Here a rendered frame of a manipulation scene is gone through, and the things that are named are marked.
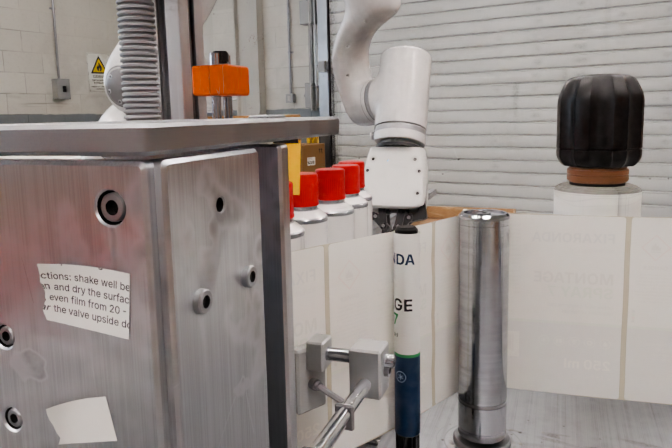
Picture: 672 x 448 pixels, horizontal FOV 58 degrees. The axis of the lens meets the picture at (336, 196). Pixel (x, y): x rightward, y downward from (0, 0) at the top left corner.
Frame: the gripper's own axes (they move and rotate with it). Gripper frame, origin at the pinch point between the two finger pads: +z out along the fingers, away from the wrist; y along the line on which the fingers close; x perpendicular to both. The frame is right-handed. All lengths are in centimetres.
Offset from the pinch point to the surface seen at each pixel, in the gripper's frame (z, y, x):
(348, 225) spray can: 2.0, 2.9, -29.8
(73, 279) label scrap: 11, 13, -79
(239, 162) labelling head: 7, 15, -76
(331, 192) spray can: -1.2, 1.2, -31.5
